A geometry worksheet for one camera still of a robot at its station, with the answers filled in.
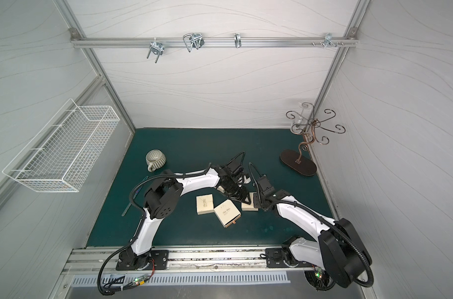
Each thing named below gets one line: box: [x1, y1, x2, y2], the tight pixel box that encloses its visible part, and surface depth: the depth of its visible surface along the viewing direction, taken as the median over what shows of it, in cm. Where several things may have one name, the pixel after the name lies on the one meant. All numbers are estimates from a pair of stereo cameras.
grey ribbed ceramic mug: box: [145, 149, 167, 173], surface depth 100 cm
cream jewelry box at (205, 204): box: [196, 193, 215, 215], surface depth 88 cm
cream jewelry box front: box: [213, 199, 241, 228], surface depth 85 cm
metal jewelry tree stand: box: [280, 102, 346, 177], surface depth 88 cm
